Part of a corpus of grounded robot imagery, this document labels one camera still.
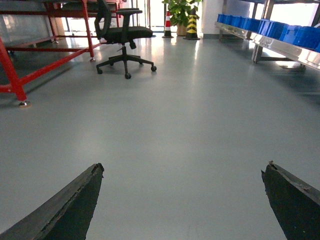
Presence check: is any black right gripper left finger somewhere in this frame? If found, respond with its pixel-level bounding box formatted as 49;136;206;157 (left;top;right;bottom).
0;163;104;240

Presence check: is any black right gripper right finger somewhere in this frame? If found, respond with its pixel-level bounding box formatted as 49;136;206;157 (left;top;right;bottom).
261;161;320;240

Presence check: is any steel conveyor rack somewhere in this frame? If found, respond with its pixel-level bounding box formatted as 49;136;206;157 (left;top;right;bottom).
215;13;320;71

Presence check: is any black office chair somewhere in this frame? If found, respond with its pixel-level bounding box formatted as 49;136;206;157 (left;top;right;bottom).
94;0;157;79

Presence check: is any yellow black striped bollard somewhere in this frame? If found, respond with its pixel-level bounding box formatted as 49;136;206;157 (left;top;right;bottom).
184;8;200;41

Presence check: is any red white traffic cone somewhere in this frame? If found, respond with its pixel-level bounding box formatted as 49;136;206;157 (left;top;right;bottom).
162;10;173;39

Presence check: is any green potted plant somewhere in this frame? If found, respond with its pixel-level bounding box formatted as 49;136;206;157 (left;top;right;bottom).
162;0;203;37

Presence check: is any red metal table frame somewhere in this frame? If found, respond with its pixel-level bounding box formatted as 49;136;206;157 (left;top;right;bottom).
0;0;126;108

